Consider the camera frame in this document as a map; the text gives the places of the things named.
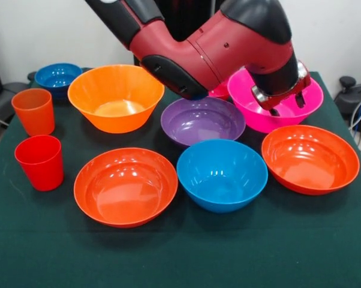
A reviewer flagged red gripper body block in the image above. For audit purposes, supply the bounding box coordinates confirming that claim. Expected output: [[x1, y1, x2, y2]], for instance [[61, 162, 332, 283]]
[[260, 76, 312, 112]]

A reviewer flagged large magenta plastic bowl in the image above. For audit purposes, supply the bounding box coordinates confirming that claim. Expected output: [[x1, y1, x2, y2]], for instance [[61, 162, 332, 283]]
[[227, 68, 324, 134]]

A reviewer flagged red-orange plastic bowl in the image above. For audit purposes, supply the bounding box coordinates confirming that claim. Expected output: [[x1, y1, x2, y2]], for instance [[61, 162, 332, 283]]
[[261, 124, 361, 196], [73, 146, 179, 229]]

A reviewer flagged small crimson plastic bowl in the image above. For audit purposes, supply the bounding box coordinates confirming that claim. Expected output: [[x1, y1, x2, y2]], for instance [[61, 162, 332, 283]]
[[208, 80, 231, 101]]

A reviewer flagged purple plastic bowl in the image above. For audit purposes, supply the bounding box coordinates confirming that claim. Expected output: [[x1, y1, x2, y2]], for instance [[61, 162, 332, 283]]
[[160, 96, 246, 148]]

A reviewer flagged light blue plastic bowl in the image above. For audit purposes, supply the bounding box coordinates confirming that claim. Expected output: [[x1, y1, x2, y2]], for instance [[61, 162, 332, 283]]
[[176, 138, 269, 214]]

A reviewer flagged large orange plastic bowl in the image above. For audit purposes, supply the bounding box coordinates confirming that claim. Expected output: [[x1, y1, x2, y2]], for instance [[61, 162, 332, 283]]
[[67, 64, 166, 134]]

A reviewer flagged dark green tablecloth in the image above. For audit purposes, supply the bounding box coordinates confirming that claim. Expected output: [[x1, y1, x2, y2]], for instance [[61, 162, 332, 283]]
[[0, 68, 361, 288]]

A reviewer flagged small dark blue bowl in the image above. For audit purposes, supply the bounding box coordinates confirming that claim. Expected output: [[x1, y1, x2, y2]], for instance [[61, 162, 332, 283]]
[[34, 62, 84, 100]]

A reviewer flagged red plastic cup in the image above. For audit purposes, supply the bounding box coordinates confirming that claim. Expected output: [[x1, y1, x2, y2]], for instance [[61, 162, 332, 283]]
[[14, 134, 64, 192]]

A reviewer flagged orange plastic cup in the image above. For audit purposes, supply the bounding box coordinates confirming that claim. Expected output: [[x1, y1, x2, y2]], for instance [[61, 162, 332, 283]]
[[11, 88, 56, 137]]

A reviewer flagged blue cable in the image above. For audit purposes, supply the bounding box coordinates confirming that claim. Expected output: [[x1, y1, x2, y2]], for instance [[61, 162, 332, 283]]
[[349, 91, 361, 135]]

